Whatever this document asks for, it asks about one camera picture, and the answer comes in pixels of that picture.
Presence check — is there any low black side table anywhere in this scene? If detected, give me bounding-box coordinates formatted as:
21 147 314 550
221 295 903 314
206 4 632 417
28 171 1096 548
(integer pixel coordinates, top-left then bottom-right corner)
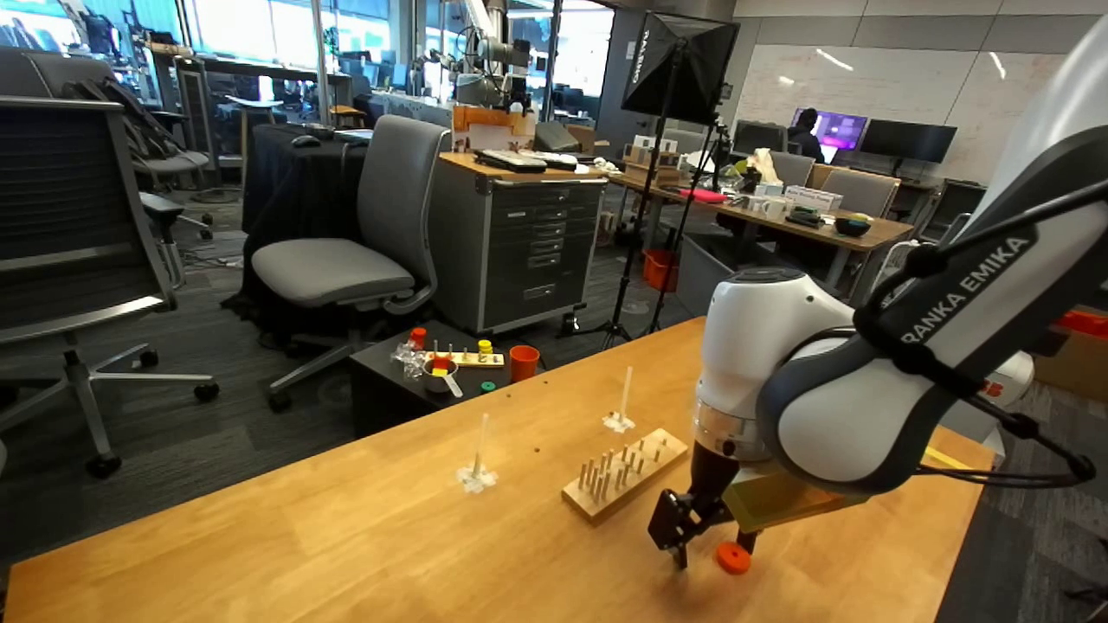
345 330 546 439

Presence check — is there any orange cup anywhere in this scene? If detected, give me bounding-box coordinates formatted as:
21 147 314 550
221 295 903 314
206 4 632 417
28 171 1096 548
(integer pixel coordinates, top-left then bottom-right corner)
508 342 539 380

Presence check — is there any yellow tape strip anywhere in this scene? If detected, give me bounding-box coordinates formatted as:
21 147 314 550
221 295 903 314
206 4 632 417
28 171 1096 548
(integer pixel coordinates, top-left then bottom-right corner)
920 448 970 470

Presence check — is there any black mesh office chair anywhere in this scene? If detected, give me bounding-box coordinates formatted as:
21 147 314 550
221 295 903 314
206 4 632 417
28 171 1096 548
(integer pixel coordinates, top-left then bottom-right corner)
0 98 217 478

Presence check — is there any black softbox light stand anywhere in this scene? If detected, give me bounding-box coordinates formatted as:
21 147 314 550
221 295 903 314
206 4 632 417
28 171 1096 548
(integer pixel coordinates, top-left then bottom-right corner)
607 9 738 340

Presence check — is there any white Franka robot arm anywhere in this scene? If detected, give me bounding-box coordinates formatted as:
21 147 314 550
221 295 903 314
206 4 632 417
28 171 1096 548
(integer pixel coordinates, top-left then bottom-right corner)
649 17 1108 557

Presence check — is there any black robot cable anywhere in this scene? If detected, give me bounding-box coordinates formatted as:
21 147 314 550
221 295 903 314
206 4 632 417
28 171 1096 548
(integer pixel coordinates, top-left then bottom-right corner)
852 175 1108 490

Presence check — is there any red bucket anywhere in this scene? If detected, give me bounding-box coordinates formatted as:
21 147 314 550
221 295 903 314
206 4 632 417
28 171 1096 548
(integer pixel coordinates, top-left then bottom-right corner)
643 249 679 291

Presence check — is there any orange ring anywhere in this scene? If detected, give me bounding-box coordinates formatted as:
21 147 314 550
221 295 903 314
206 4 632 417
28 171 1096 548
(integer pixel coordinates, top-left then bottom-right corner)
713 540 754 578

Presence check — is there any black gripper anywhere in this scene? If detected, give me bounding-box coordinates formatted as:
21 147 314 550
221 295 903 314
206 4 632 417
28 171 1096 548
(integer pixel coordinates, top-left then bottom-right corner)
649 448 758 571

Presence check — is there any clear peg stand left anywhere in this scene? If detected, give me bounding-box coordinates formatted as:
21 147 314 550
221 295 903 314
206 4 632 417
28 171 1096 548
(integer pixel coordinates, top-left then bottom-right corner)
457 418 499 495

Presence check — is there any grey drawer cabinet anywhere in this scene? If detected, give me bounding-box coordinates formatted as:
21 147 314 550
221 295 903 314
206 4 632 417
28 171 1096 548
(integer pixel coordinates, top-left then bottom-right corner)
428 152 607 337

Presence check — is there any grey office chair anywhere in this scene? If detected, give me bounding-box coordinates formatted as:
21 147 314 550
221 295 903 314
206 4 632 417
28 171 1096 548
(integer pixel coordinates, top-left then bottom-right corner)
248 114 447 411

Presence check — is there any colourful toy block set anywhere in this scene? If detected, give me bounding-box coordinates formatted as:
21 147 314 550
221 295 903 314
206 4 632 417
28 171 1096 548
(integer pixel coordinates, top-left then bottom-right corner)
390 324 507 398

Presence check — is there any white peg stand right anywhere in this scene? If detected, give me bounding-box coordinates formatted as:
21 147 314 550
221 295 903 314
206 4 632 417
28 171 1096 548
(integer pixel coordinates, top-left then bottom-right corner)
604 367 634 434

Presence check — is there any wooden peg board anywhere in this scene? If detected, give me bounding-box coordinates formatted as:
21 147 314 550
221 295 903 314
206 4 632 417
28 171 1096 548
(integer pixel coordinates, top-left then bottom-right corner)
562 429 685 520

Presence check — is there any wooden desk background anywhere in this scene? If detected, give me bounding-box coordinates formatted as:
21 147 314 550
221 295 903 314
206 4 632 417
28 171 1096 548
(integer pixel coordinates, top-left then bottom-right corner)
617 172 912 291

